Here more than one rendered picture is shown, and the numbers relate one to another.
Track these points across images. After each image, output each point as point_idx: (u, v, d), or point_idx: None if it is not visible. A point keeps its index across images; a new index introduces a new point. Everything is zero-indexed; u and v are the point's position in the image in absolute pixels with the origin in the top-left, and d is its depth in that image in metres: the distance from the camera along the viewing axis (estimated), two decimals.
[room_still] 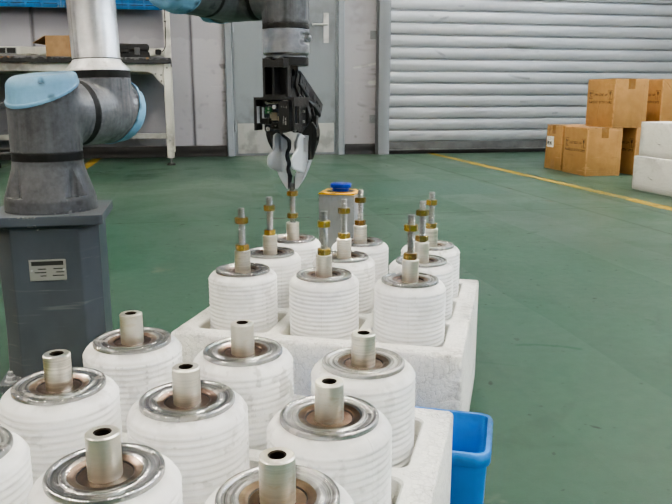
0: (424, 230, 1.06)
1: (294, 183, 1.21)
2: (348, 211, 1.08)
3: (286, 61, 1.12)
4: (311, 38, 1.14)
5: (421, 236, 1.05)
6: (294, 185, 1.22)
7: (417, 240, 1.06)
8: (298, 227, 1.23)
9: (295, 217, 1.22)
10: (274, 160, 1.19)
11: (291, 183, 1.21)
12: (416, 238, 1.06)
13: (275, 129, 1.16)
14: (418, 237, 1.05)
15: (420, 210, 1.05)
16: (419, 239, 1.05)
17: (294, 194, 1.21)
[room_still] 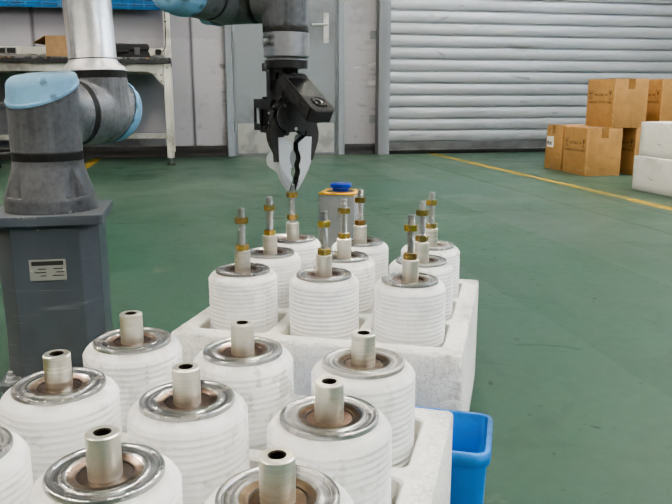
0: (424, 230, 1.06)
1: (293, 184, 1.22)
2: (348, 211, 1.08)
3: (265, 65, 1.21)
4: (262, 41, 1.15)
5: (421, 236, 1.05)
6: (290, 186, 1.22)
7: (417, 240, 1.06)
8: (298, 227, 1.23)
9: (296, 217, 1.24)
10: (293, 159, 1.24)
11: (292, 184, 1.22)
12: (416, 238, 1.06)
13: None
14: (418, 237, 1.05)
15: (420, 210, 1.05)
16: (419, 239, 1.05)
17: (296, 194, 1.23)
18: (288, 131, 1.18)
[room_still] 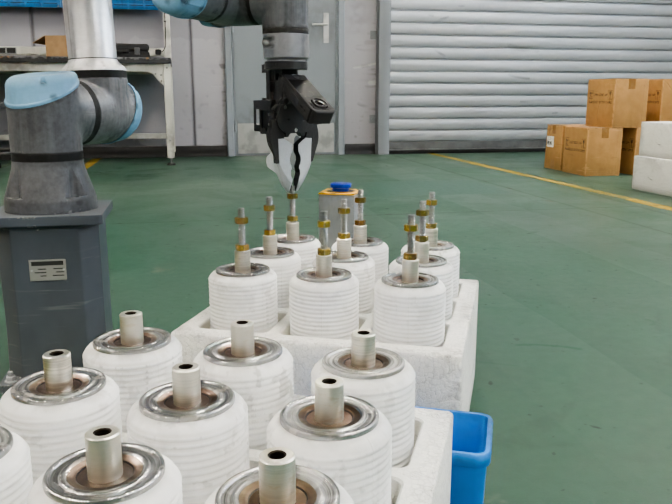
0: (424, 230, 1.06)
1: (292, 186, 1.21)
2: (348, 211, 1.08)
3: (264, 67, 1.21)
4: (262, 42, 1.15)
5: (421, 236, 1.05)
6: (294, 188, 1.22)
7: (417, 240, 1.06)
8: (298, 227, 1.23)
9: (292, 220, 1.22)
10: (292, 160, 1.24)
11: (291, 185, 1.22)
12: (416, 238, 1.06)
13: None
14: (418, 237, 1.05)
15: (420, 210, 1.05)
16: (419, 239, 1.05)
17: (291, 196, 1.21)
18: (288, 132, 1.18)
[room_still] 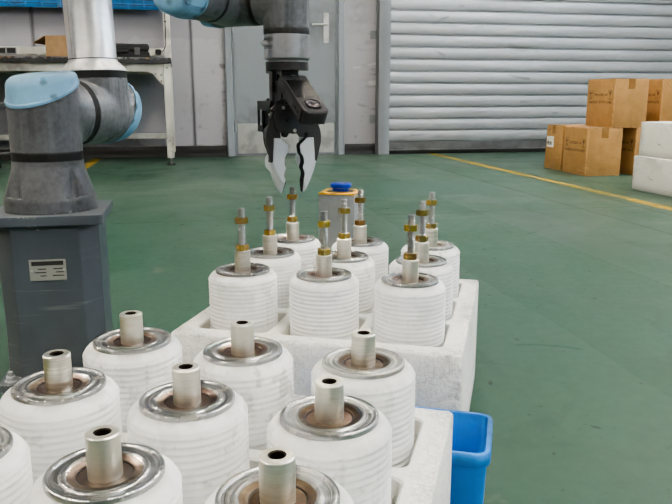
0: (424, 230, 1.06)
1: (294, 186, 1.22)
2: (348, 211, 1.08)
3: None
4: (262, 43, 1.16)
5: (421, 236, 1.05)
6: (292, 188, 1.22)
7: (417, 240, 1.06)
8: (298, 227, 1.23)
9: (297, 219, 1.23)
10: (299, 160, 1.24)
11: (292, 186, 1.22)
12: (416, 238, 1.06)
13: None
14: (418, 237, 1.05)
15: (420, 210, 1.05)
16: (419, 239, 1.05)
17: (297, 196, 1.22)
18: (287, 133, 1.18)
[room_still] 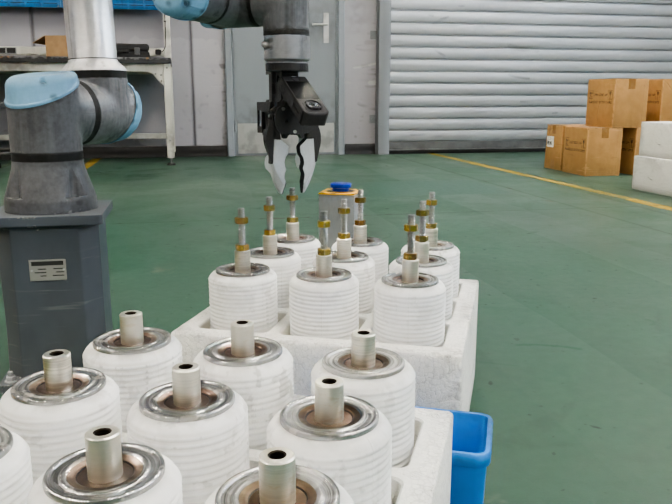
0: (424, 230, 1.06)
1: (293, 188, 1.21)
2: (348, 211, 1.08)
3: None
4: (262, 44, 1.16)
5: (421, 236, 1.05)
6: (294, 189, 1.22)
7: (417, 240, 1.06)
8: (298, 227, 1.23)
9: (294, 221, 1.22)
10: (299, 161, 1.24)
11: (291, 187, 1.22)
12: (416, 238, 1.06)
13: None
14: (418, 237, 1.05)
15: (420, 210, 1.05)
16: (419, 239, 1.05)
17: (293, 198, 1.21)
18: (287, 134, 1.18)
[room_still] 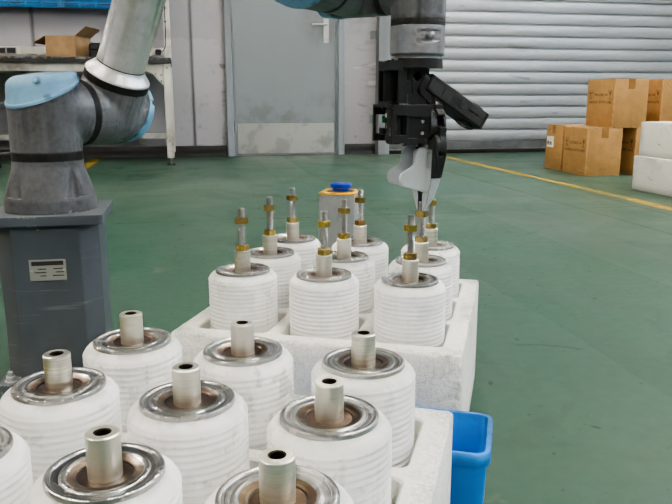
0: (422, 231, 1.06)
1: (293, 188, 1.21)
2: (348, 211, 1.08)
3: (397, 63, 0.97)
4: (433, 35, 0.96)
5: (418, 237, 1.05)
6: (294, 190, 1.22)
7: (415, 240, 1.06)
8: (298, 227, 1.23)
9: (294, 221, 1.22)
10: (399, 175, 1.05)
11: (291, 187, 1.22)
12: (415, 238, 1.06)
13: None
14: (415, 238, 1.06)
15: (417, 211, 1.05)
16: (416, 240, 1.06)
17: (293, 198, 1.21)
18: None
